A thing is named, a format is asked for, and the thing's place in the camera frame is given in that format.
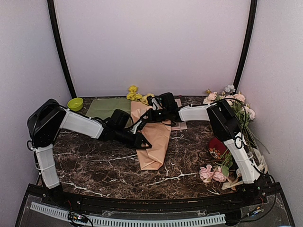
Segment green wrapping paper sheet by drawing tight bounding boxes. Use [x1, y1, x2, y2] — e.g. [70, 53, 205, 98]
[86, 98, 131, 120]

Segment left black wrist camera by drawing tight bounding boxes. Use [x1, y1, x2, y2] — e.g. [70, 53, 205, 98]
[108, 109, 131, 129]

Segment bright yellow flower stem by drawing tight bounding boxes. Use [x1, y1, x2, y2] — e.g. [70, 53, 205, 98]
[126, 85, 143, 102]

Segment black frame post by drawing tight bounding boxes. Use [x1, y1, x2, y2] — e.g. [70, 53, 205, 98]
[233, 0, 258, 91]
[47, 0, 77, 98]

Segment white slotted cable duct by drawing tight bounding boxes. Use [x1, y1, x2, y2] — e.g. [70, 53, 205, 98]
[30, 202, 226, 227]

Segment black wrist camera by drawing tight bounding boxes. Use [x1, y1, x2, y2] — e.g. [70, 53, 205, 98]
[108, 109, 131, 129]
[159, 92, 178, 111]

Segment green plastic bowl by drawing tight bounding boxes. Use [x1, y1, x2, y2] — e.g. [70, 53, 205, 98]
[67, 97, 84, 112]

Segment bunch of fake flowers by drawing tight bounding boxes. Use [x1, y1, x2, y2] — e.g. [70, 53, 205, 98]
[203, 85, 258, 149]

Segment red floral tin lid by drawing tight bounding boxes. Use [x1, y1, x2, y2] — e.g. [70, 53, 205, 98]
[208, 137, 229, 161]

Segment pink fake flower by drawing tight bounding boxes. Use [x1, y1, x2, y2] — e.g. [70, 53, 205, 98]
[199, 151, 235, 183]

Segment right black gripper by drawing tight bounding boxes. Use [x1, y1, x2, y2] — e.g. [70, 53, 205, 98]
[142, 108, 170, 122]

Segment beige wrapping paper sheet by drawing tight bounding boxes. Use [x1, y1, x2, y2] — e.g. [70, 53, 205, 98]
[130, 101, 171, 171]

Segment pale yellow flower stem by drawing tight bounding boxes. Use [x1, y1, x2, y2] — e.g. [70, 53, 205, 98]
[141, 93, 155, 106]

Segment right black frame post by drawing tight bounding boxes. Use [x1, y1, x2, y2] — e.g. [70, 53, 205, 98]
[233, 0, 258, 91]

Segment left black frame post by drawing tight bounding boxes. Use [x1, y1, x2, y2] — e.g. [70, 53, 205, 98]
[47, 0, 77, 98]

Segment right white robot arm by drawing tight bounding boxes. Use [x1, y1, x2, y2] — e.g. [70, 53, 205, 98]
[131, 93, 260, 184]

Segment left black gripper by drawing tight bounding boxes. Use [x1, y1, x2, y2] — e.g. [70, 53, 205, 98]
[115, 127, 152, 149]

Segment pink wrapping paper stack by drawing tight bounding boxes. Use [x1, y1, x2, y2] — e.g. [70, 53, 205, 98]
[171, 98, 187, 131]

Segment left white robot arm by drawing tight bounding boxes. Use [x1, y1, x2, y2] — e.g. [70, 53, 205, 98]
[27, 99, 152, 206]

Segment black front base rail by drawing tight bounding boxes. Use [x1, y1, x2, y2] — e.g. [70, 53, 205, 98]
[26, 183, 285, 215]

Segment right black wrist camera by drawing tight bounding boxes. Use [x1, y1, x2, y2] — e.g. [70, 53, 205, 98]
[159, 92, 178, 111]

